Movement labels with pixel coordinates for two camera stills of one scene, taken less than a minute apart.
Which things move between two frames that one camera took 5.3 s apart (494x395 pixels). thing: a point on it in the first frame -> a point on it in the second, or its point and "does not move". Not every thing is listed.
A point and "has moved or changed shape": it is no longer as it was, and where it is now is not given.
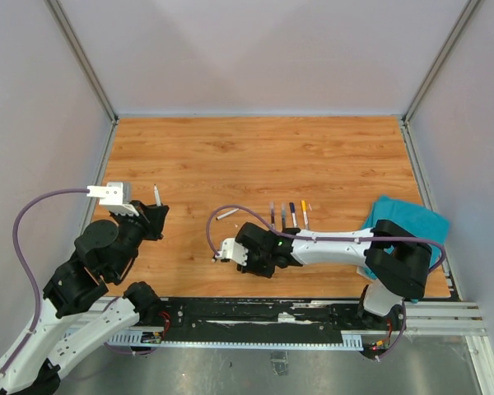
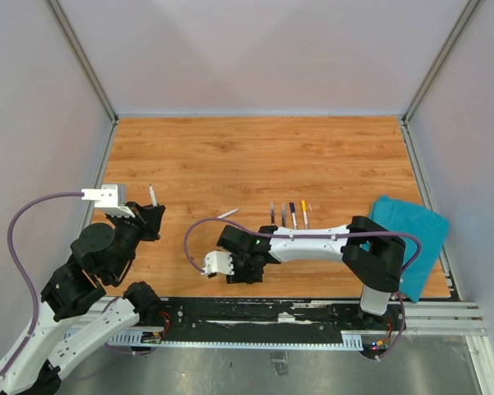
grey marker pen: [283, 217] does not move
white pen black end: [157, 197] has moved or changed shape
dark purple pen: [272, 212] does not move
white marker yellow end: [304, 207] does not move
